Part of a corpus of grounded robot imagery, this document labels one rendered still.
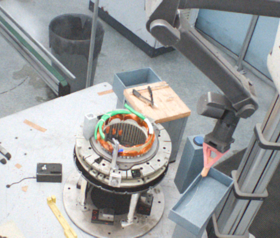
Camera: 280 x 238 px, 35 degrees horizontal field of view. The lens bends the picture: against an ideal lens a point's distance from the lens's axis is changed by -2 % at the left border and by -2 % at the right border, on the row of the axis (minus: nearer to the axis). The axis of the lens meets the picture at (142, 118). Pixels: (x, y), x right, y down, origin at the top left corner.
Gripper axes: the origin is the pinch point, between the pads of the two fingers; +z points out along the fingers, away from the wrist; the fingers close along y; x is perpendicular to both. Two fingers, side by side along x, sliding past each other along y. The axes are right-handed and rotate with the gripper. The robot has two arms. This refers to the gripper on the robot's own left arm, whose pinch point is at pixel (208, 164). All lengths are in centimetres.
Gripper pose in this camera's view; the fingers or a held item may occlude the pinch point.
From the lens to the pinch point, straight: 132.4
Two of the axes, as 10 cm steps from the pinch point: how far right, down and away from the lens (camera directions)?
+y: -4.8, 1.6, -8.6
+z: -3.3, 8.8, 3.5
